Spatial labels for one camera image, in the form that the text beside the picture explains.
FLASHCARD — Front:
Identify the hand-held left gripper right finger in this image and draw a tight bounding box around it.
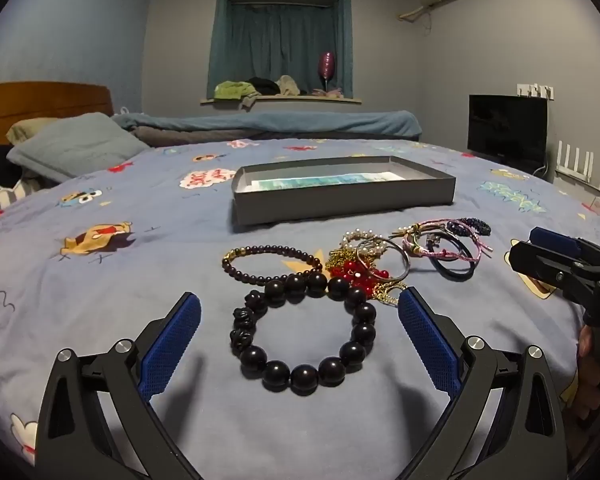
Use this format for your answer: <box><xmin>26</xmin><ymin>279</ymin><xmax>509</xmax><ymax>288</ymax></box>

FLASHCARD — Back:
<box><xmin>397</xmin><ymin>287</ymin><xmax>566</xmax><ymax>480</ymax></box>

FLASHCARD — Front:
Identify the silver bangle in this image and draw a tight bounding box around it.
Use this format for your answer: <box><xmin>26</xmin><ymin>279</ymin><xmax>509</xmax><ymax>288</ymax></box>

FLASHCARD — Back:
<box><xmin>355</xmin><ymin>237</ymin><xmax>412</xmax><ymax>282</ymax></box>

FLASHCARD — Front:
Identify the air conditioner pipe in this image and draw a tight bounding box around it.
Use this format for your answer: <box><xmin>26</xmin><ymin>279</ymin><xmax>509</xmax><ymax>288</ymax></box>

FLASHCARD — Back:
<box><xmin>397</xmin><ymin>5</ymin><xmax>433</xmax><ymax>23</ymax></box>

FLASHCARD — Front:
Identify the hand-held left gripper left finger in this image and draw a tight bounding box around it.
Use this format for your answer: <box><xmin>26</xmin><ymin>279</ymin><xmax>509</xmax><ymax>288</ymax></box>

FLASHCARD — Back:
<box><xmin>34</xmin><ymin>291</ymin><xmax>203</xmax><ymax>480</ymax></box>

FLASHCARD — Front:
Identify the small dark bead bracelet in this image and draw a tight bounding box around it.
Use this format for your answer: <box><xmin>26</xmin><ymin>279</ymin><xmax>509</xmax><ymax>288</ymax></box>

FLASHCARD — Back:
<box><xmin>221</xmin><ymin>244</ymin><xmax>325</xmax><ymax>281</ymax></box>

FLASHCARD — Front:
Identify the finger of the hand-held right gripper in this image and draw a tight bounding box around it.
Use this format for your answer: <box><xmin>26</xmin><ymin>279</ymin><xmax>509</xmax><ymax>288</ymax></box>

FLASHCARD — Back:
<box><xmin>529</xmin><ymin>227</ymin><xmax>600</xmax><ymax>261</ymax></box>
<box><xmin>509</xmin><ymin>241</ymin><xmax>600</xmax><ymax>306</ymax></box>

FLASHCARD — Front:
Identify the red bead bracelet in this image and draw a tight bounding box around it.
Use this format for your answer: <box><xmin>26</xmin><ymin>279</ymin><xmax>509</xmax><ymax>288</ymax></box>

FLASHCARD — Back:
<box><xmin>327</xmin><ymin>259</ymin><xmax>391</xmax><ymax>301</ymax></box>

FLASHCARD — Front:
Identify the black cord bracelet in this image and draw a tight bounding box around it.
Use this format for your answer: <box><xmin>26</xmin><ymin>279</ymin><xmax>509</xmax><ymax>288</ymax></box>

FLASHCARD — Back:
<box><xmin>426</xmin><ymin>234</ymin><xmax>476</xmax><ymax>281</ymax></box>

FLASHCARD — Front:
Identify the pink woven cord bracelet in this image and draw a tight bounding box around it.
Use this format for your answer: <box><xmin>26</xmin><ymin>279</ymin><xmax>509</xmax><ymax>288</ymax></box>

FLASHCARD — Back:
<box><xmin>402</xmin><ymin>221</ymin><xmax>483</xmax><ymax>264</ymax></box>

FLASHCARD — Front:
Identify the gold chain bracelet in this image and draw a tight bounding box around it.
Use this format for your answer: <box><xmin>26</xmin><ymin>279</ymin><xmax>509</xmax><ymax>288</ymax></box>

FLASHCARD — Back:
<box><xmin>326</xmin><ymin>246</ymin><xmax>409</xmax><ymax>307</ymax></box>

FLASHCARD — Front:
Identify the person's right hand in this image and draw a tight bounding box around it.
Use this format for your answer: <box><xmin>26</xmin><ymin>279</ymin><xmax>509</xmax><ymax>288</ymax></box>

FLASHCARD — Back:
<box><xmin>574</xmin><ymin>325</ymin><xmax>600</xmax><ymax>431</ymax></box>

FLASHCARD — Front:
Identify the blue blanket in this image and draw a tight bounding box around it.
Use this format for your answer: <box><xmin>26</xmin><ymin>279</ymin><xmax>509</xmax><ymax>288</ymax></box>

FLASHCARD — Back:
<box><xmin>112</xmin><ymin>109</ymin><xmax>423</xmax><ymax>143</ymax></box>

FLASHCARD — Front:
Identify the gray cardboard box tray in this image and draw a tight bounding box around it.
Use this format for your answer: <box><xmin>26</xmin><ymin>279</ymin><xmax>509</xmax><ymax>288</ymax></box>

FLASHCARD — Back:
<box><xmin>231</xmin><ymin>156</ymin><xmax>456</xmax><ymax>227</ymax></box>

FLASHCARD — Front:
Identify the green cloth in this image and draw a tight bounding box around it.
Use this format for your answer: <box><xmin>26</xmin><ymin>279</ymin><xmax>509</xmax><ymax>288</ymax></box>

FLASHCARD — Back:
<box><xmin>214</xmin><ymin>80</ymin><xmax>261</xmax><ymax>101</ymax></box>

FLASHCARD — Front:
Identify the pearl bracelet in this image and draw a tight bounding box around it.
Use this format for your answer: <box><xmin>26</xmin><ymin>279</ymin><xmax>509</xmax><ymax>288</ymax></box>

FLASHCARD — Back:
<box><xmin>341</xmin><ymin>229</ymin><xmax>386</xmax><ymax>256</ymax></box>

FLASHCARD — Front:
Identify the white router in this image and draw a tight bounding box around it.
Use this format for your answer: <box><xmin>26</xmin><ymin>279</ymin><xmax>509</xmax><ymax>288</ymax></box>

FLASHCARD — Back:
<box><xmin>555</xmin><ymin>141</ymin><xmax>596</xmax><ymax>181</ymax></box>

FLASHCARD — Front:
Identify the teal curtain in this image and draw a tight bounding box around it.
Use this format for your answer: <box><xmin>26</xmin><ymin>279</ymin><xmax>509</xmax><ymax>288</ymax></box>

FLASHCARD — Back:
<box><xmin>207</xmin><ymin>0</ymin><xmax>354</xmax><ymax>101</ymax></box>

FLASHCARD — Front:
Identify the dark blue braided bracelet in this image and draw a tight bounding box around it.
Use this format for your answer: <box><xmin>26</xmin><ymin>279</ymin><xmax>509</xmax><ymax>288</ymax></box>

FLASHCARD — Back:
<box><xmin>445</xmin><ymin>217</ymin><xmax>492</xmax><ymax>238</ymax></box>

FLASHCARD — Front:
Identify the pink bracelet with gold charms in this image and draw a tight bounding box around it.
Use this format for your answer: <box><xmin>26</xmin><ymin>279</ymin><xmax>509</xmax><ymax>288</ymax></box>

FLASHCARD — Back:
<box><xmin>390</xmin><ymin>218</ymin><xmax>461</xmax><ymax>242</ymax></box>

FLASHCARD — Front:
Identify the black cloth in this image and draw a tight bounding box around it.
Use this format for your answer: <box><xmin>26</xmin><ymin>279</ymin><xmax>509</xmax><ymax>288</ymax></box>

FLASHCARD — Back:
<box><xmin>247</xmin><ymin>76</ymin><xmax>283</xmax><ymax>96</ymax></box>

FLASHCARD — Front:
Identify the wooden headboard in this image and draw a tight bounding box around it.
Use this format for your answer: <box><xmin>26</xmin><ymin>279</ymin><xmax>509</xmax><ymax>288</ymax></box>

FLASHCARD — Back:
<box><xmin>0</xmin><ymin>81</ymin><xmax>115</xmax><ymax>146</ymax></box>

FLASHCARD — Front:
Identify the printed paper sheet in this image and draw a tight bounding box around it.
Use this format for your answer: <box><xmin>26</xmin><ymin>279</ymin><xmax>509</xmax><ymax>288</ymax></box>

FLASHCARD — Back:
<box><xmin>252</xmin><ymin>172</ymin><xmax>406</xmax><ymax>192</ymax></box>

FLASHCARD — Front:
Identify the large black bead bracelet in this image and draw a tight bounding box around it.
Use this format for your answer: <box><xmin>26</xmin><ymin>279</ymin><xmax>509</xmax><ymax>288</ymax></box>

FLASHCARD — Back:
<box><xmin>230</xmin><ymin>274</ymin><xmax>378</xmax><ymax>395</ymax></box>

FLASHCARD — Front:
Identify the window sill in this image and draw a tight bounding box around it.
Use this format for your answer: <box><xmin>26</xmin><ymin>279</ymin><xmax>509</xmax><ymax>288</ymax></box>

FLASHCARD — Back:
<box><xmin>200</xmin><ymin>96</ymin><xmax>363</xmax><ymax>107</ymax></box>

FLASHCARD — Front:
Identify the beige pillow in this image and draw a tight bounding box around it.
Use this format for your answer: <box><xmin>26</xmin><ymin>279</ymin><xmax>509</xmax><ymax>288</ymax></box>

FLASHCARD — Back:
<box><xmin>5</xmin><ymin>117</ymin><xmax>61</xmax><ymax>146</ymax></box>

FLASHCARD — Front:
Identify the black monitor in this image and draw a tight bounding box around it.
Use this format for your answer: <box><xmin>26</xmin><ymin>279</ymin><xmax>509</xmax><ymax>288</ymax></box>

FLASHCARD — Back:
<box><xmin>467</xmin><ymin>94</ymin><xmax>550</xmax><ymax>166</ymax></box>

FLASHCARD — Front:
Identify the gray-blue pillow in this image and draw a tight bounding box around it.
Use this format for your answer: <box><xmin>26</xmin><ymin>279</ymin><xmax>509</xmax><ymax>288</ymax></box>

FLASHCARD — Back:
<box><xmin>6</xmin><ymin>112</ymin><xmax>151</xmax><ymax>183</ymax></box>

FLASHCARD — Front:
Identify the pink glass-shaped balloon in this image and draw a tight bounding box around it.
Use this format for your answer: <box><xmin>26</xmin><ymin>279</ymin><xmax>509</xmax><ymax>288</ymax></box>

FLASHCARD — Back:
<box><xmin>318</xmin><ymin>51</ymin><xmax>337</xmax><ymax>91</ymax></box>

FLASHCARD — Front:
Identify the black and white striped pillow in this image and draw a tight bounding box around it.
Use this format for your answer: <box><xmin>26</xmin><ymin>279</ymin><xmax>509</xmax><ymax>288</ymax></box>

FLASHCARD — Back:
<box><xmin>0</xmin><ymin>142</ymin><xmax>46</xmax><ymax>221</ymax></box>

